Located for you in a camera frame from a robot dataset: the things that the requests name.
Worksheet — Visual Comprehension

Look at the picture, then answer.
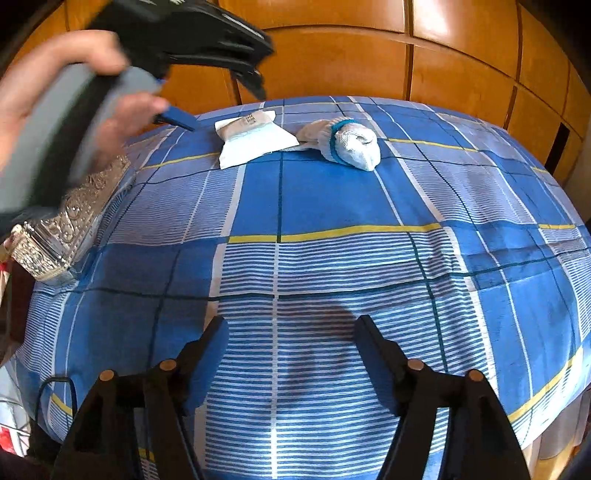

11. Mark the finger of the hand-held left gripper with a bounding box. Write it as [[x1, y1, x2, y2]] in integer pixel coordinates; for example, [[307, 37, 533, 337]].
[[152, 103, 198, 133], [230, 59, 269, 100]]

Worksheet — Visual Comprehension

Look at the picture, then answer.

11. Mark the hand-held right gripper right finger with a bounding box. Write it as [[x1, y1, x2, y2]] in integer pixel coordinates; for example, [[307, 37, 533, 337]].
[[353, 315, 530, 480]]

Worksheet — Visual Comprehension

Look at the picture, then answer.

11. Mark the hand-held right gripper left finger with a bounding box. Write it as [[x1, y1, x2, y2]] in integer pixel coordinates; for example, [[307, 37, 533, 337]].
[[51, 316, 230, 480]]

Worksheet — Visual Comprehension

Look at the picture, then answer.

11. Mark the white face mask packet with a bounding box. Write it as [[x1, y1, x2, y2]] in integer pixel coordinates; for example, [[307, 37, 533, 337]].
[[214, 109, 301, 171]]

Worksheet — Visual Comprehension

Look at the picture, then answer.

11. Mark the silver embossed metal box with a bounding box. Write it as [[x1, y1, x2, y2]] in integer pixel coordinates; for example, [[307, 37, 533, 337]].
[[9, 154, 133, 282]]

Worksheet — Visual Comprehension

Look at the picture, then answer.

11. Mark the person's left hand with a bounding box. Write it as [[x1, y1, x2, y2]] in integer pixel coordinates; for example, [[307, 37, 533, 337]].
[[0, 30, 170, 177]]

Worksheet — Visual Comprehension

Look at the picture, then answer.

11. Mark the blue plaid bedsheet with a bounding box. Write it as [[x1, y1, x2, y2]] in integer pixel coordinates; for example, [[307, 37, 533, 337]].
[[14, 95, 591, 480]]

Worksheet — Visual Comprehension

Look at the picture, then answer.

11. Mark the wooden panelled headboard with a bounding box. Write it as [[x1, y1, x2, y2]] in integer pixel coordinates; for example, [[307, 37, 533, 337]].
[[0, 0, 591, 185]]

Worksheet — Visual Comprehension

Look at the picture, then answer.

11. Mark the white sock with blue band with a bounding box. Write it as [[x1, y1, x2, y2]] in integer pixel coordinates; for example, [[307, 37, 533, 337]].
[[295, 117, 382, 173]]

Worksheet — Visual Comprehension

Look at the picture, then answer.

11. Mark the dark brown box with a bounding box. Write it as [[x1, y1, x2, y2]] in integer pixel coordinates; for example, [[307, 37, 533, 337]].
[[0, 258, 36, 366]]

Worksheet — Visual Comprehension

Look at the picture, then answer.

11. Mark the red and white plastic bag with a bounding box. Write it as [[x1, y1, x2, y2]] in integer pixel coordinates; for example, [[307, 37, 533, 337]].
[[0, 369, 38, 459]]

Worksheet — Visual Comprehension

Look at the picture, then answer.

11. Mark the black cable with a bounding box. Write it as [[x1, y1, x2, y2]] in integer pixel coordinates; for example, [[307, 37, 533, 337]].
[[36, 377, 78, 422]]

